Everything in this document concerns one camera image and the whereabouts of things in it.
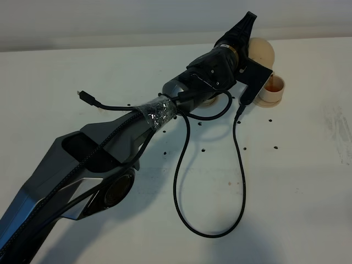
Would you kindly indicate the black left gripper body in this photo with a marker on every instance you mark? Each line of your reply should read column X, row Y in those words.
column 234, row 45

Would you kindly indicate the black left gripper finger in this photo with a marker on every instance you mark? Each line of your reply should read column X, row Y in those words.
column 241, row 32

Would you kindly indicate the beige teapot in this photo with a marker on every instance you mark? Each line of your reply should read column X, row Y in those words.
column 262, row 52

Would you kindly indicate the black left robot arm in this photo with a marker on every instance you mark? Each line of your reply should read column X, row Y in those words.
column 93, row 169

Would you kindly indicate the right beige teacup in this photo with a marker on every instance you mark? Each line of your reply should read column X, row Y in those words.
column 272, row 92

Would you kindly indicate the right beige saucer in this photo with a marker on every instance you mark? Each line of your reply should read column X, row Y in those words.
column 261, row 103

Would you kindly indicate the beige saucer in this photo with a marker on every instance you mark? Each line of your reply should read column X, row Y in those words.
column 210, row 102
column 261, row 103

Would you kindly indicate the left beige saucer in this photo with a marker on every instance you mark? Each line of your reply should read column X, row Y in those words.
column 210, row 102

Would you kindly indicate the clear plastic tape wrap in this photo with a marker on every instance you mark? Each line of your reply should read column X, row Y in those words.
column 158, row 112

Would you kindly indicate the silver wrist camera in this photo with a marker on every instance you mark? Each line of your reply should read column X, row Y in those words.
column 254, row 76

